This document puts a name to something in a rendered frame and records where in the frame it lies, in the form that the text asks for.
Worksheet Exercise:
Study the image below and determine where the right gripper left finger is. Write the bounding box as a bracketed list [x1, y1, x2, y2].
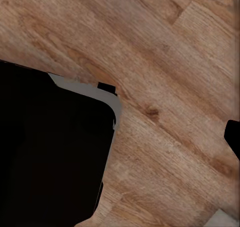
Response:
[0, 120, 26, 180]

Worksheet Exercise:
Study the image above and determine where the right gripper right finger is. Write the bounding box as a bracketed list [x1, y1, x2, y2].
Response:
[224, 119, 240, 160]

